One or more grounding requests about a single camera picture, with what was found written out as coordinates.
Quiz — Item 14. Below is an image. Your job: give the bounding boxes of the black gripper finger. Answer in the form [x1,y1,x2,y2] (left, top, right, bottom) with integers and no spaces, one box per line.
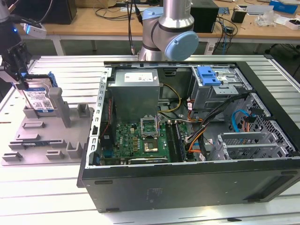
[2,46,21,76]
[14,43,32,90]

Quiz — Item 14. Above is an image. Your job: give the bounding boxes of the hard disk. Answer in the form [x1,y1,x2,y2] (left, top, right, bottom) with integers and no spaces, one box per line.
[15,72,56,116]

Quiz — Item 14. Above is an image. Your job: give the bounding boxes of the silver disk bay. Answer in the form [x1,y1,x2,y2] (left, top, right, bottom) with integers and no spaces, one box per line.
[221,142,291,162]
[217,132,269,147]

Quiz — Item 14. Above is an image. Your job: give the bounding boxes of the black computer tower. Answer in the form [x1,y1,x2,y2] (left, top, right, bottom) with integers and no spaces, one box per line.
[9,0,78,25]

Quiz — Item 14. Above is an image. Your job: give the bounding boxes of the grey parts rack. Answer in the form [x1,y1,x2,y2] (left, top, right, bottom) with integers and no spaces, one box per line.
[1,88,94,167]

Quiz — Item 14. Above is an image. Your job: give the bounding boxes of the wooden desk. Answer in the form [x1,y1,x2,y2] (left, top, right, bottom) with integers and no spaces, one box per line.
[0,0,300,57]

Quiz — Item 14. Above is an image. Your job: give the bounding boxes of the green RAM stick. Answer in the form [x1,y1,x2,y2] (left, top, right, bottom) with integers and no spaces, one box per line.
[21,140,52,147]

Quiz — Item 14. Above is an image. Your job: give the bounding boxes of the grey power supply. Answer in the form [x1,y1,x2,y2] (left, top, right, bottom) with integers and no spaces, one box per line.
[107,69,161,118]

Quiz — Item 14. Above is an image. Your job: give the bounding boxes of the green motherboard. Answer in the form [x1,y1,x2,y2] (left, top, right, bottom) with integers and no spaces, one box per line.
[100,120,190,165]

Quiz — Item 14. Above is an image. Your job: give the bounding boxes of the metal socket cover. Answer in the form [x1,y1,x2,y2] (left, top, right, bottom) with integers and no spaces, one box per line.
[140,116,158,139]

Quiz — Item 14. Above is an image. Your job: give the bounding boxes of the metal locking lever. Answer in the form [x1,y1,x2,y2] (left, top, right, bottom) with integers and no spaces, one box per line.
[157,114,163,139]

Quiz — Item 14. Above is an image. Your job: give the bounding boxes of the CPU socket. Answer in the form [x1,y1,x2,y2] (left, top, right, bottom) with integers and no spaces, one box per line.
[142,139,160,153]

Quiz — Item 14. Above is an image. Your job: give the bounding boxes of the black graphics card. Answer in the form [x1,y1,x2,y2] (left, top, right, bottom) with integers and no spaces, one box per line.
[127,158,169,165]

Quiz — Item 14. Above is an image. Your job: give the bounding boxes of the black RAM slot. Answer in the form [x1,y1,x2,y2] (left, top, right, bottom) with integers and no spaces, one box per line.
[172,120,185,163]
[176,120,188,163]
[165,120,178,163]
[168,120,181,163]

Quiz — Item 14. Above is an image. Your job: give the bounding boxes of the silver drive cage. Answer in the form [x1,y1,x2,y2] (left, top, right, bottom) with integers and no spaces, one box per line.
[189,65,253,113]

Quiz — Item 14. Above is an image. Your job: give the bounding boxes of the blue drive latch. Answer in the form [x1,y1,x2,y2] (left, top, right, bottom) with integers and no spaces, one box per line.
[196,66,222,87]

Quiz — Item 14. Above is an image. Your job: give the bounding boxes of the black PC case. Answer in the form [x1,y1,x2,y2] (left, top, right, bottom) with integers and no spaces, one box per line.
[77,60,300,214]

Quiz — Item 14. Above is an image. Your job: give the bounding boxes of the small black box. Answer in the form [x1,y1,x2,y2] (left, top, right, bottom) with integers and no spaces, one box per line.
[231,8,248,23]

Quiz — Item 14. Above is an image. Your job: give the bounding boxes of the grey flat box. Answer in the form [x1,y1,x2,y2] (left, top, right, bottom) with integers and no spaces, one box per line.
[246,4,274,16]

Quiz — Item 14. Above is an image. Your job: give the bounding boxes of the clear plastic wrap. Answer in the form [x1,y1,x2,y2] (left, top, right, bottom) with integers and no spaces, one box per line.
[255,11,282,27]

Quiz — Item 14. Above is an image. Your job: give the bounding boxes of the blue box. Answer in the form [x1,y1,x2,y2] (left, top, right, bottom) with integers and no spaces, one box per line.
[269,0,300,12]

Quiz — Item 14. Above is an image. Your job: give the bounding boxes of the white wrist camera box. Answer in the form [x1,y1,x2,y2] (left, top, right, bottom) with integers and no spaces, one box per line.
[22,22,47,40]

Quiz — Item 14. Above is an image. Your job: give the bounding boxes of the red black twisted wire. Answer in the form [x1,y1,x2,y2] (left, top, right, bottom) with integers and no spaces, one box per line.
[104,97,116,138]

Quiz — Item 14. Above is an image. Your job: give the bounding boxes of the black hanging cable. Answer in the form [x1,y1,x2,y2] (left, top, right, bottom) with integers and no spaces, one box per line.
[127,0,144,56]

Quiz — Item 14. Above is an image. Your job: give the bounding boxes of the yellow wire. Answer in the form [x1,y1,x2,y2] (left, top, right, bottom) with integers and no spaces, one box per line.
[159,83,183,113]

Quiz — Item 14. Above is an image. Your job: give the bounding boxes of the multicoloured labelled wire bundle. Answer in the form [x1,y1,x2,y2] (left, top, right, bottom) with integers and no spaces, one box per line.
[186,97,204,124]

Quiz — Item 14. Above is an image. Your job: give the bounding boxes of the black cable bundle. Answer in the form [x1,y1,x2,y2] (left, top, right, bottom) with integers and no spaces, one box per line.
[185,92,250,145]

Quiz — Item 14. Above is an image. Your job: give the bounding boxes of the blue data wire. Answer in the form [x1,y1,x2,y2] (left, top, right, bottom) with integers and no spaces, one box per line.
[231,109,251,134]

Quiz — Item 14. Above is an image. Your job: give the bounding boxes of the orange black power wire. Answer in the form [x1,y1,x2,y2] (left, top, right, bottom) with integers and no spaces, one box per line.
[242,109,268,133]

